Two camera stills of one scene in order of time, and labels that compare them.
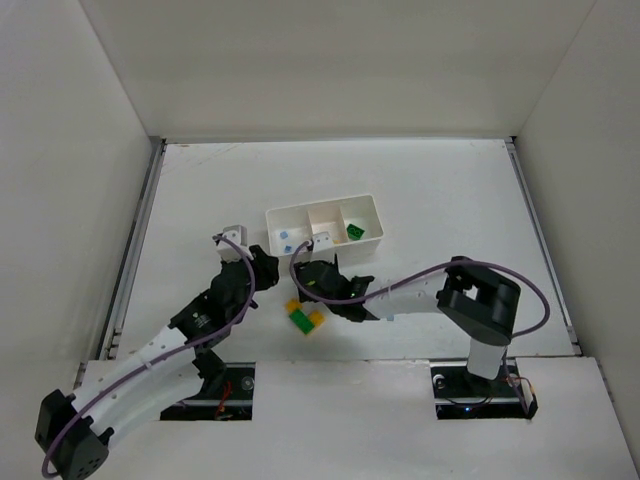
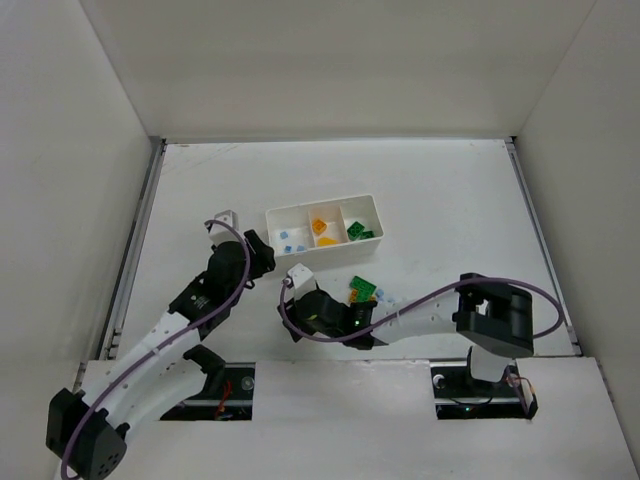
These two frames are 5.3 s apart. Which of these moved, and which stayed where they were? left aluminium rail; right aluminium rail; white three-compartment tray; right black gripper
Moved: right black gripper
Stayed: left aluminium rail; white three-compartment tray; right aluminium rail
